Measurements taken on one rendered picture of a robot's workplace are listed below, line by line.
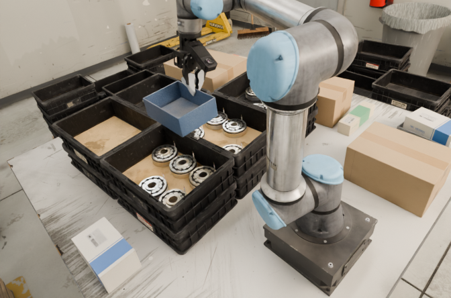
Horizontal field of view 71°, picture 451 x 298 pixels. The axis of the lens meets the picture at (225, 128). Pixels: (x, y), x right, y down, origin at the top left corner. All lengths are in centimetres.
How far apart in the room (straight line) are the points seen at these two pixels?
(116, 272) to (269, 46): 82
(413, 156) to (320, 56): 78
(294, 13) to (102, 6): 385
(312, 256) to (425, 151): 59
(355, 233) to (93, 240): 82
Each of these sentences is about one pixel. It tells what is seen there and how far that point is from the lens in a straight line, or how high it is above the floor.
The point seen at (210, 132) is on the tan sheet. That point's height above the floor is 83.
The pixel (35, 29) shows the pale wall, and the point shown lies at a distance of 426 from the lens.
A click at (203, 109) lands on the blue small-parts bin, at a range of 100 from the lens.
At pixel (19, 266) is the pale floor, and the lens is 239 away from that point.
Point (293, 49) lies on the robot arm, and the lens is 57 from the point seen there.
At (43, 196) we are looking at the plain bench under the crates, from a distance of 158.
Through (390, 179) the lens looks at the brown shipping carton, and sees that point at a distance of 127.
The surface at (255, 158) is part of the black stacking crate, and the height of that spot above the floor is 84.
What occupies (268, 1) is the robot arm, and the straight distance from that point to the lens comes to 84.
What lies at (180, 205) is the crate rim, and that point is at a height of 92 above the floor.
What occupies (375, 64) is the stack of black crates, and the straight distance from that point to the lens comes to 274.
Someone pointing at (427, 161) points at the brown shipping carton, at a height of 86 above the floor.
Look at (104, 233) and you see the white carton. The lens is 117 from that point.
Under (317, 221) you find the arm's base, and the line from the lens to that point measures 100.
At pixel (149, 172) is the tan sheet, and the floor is 83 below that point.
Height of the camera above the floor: 164
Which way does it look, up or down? 35 degrees down
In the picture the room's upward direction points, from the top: 6 degrees counter-clockwise
